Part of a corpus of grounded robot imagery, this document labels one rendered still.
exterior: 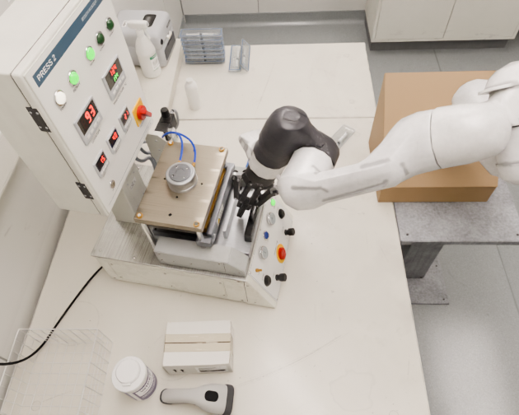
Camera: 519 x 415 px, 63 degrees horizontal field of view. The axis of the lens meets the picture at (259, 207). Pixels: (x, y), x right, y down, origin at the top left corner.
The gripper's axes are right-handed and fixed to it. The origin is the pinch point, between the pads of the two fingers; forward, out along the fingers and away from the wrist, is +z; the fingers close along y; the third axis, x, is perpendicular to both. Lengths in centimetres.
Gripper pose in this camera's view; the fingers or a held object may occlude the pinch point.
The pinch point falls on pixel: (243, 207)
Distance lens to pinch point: 118.2
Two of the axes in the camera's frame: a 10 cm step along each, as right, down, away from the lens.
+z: -2.9, 4.8, 8.3
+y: 9.3, 3.3, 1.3
